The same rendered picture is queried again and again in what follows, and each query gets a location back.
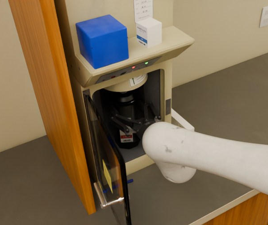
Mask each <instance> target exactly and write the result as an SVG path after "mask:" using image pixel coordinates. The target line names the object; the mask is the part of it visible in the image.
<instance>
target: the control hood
mask: <svg viewBox="0 0 268 225"><path fill-rule="evenodd" d="M194 42H195V39H193V38H192V37H190V36H189V35H187V34H185V33H184V32H182V31H181V30H179V29H178V28H176V27H175V26H173V25H172V26H169V27H166V28H163V29H162V43H160V44H157V45H155V46H153V47H150V48H146V47H145V46H143V45H141V44H139V43H138V42H137V36H136V37H132V38H129V39H128V50H129V58H128V59H126V60H123V61H120V62H117V63H114V64H110V65H107V66H105V67H101V68H98V69H94V68H93V67H92V66H91V65H90V64H89V62H88V61H87V60H86V59H85V58H84V57H83V56H82V55H81V53H79V54H76V55H75V58H76V63H77V68H78V73H79V79H80V84H81V86H82V87H83V88H86V87H89V86H92V85H95V83H96V82H97V80H98V79H99V78H100V77H101V76H103V75H106V74H109V73H112V72H115V71H118V70H121V69H124V68H127V67H130V66H133V65H136V64H139V63H142V62H145V61H148V60H151V59H154V58H157V57H160V56H162V57H161V58H160V59H159V60H157V61H156V62H155V63H154V64H153V65H155V64H157V63H161V62H163V61H166V60H169V59H172V58H175V57H177V56H178V55H180V54H181V53H182V52H184V51H185V50H186V49H187V48H189V47H190V46H191V45H192V44H194Z"/></svg>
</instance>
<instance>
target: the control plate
mask: <svg viewBox="0 0 268 225"><path fill-rule="evenodd" d="M161 57H162V56H160V57H157V58H154V59H151V60H148V61H145V62H142V63H139V64H136V65H133V66H130V67H127V68H124V69H121V70H118V71H115V72H112V73H109V74H106V75H103V76H101V77H100V78H99V79H98V80H97V82H96V83H95V84H97V83H101V82H104V81H106V80H109V79H111V77H113V76H116V77H119V76H120V74H121V73H123V72H126V73H125V74H128V73H131V72H132V71H131V70H133V71H136V70H139V69H138V68H139V67H140V69H142V68H145V67H146V65H147V66H151V65H153V64H154V63H155V62H156V61H157V60H159V59H160V58H161ZM147 62H148V63H147ZM145 63H147V64H145ZM132 67H134V68H132ZM104 79H105V80H104ZM102 80H104V81H102Z"/></svg>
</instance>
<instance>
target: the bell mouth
mask: <svg viewBox="0 0 268 225"><path fill-rule="evenodd" d="M147 77H148V75H147V73H146V74H143V75H140V76H137V77H134V78H131V79H128V80H125V81H123V82H120V83H117V84H114V85H111V86H108V87H105V88H104V89H106V90H108V91H113V92H126V91H131V90H134V89H136V88H138V87H140V86H142V85H143V84H144V83H145V82H146V80H147Z"/></svg>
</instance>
